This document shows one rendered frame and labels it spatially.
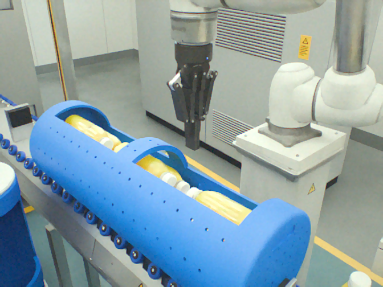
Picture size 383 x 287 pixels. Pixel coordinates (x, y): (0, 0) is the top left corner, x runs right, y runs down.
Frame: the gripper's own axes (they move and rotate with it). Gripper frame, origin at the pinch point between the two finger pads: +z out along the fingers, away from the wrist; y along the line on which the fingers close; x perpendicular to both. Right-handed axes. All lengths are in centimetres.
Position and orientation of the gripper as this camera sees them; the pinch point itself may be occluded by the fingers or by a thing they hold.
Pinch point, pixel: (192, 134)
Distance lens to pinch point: 80.7
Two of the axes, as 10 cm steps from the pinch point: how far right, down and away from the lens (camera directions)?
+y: -7.1, 3.3, -6.3
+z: -0.1, 8.8, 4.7
